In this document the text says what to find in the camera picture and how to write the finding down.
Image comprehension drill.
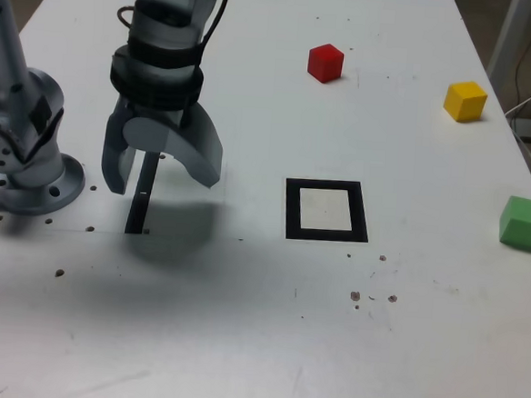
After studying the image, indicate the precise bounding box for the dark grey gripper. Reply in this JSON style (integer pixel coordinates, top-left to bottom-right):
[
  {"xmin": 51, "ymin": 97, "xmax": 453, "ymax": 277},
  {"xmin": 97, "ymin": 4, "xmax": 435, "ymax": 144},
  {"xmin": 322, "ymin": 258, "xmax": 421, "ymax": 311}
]
[{"xmin": 99, "ymin": 93, "xmax": 228, "ymax": 203}]

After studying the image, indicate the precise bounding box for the red cube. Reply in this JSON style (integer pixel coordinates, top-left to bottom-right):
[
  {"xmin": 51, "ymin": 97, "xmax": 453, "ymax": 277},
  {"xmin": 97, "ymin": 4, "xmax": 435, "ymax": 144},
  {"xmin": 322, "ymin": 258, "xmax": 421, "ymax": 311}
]
[{"xmin": 306, "ymin": 42, "xmax": 346, "ymax": 85}]

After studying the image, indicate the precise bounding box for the yellow cube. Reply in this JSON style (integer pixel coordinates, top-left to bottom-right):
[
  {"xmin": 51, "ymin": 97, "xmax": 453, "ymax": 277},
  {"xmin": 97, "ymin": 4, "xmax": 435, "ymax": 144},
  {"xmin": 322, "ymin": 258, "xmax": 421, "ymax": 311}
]
[{"xmin": 441, "ymin": 79, "xmax": 491, "ymax": 125}]

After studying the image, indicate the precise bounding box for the green cube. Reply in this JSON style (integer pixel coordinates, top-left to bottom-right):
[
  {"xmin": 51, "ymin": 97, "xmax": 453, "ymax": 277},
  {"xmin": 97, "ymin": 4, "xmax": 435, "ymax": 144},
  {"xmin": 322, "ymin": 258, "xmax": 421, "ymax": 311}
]
[{"xmin": 497, "ymin": 194, "xmax": 531, "ymax": 253}]

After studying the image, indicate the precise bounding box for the black tape square outline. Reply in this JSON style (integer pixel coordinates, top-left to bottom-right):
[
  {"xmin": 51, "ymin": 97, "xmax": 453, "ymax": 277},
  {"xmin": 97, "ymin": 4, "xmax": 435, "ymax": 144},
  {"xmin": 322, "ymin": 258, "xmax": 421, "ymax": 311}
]
[{"xmin": 281, "ymin": 176, "xmax": 373, "ymax": 246}]

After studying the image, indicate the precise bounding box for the black tape strip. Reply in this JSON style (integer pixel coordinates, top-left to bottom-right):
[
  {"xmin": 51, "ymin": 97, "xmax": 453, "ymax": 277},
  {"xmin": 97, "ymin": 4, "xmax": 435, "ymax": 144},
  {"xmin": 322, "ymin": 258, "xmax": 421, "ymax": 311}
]
[{"xmin": 124, "ymin": 149, "xmax": 161, "ymax": 237}]

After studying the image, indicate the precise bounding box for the white furniture leg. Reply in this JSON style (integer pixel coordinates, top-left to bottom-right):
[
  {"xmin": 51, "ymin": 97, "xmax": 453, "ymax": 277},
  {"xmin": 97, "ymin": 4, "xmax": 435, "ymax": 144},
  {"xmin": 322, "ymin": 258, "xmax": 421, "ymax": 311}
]
[{"xmin": 486, "ymin": 0, "xmax": 531, "ymax": 86}]

